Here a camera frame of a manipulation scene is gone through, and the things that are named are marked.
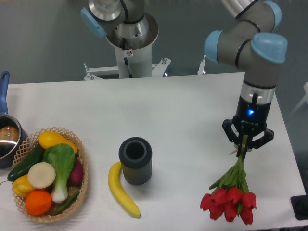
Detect yellow banana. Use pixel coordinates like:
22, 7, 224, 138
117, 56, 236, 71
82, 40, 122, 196
108, 162, 141, 218

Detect black device at edge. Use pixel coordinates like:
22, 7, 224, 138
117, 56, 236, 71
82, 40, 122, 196
290, 195, 308, 220

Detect yellow squash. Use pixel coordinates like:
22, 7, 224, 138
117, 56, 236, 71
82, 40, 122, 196
38, 131, 78, 154

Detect dark green cucumber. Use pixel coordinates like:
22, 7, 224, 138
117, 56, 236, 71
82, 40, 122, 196
7, 144, 45, 182

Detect yellow bell pepper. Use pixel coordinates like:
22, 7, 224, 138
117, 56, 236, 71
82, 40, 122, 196
12, 174, 36, 198

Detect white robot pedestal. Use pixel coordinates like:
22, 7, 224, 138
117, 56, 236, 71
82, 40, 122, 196
107, 39, 153, 79

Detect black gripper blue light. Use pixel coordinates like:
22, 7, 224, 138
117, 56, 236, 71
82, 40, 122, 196
222, 96, 274, 152

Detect green bok choy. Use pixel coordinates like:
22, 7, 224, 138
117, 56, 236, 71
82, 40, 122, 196
43, 144, 75, 203

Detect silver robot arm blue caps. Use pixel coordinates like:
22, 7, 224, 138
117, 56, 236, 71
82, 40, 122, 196
80, 0, 288, 155

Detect dark grey ribbed vase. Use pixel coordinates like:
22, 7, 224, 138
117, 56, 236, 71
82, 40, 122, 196
118, 137, 153, 185

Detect orange fruit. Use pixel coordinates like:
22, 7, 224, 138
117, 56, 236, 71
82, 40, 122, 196
25, 190, 52, 216

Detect purple red onion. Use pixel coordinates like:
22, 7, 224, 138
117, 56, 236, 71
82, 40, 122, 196
69, 158, 84, 185

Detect beige round disc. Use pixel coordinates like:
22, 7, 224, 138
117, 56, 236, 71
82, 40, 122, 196
27, 162, 56, 189

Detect blue handled saucepan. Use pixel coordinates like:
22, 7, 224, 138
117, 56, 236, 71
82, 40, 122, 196
0, 71, 27, 169

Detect red tulip bouquet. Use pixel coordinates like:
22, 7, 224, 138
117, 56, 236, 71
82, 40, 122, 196
200, 135, 257, 225

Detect green bean pod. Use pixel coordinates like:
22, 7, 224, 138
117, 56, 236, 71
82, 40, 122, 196
51, 191, 79, 216

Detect white object at right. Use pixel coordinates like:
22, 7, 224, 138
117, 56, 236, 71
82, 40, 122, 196
287, 82, 308, 119

